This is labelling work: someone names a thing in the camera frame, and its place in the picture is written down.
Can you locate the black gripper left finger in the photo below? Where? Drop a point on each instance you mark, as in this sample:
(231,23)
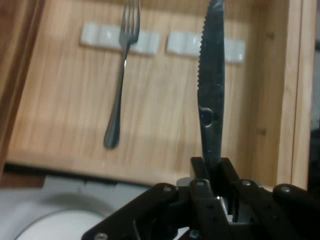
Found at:
(180,212)

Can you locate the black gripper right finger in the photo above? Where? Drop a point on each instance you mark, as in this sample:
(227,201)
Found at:
(275,215)

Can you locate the silver table knife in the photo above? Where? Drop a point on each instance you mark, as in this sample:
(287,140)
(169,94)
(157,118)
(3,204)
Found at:
(211,75)

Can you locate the white bowl with black rim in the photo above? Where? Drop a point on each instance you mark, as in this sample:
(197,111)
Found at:
(62,225)

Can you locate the silver fork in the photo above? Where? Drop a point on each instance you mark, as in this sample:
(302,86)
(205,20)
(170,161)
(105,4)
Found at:
(117,105)

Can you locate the white ceramic cutlery rest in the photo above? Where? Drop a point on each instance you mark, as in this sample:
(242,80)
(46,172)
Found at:
(95,35)
(180,42)

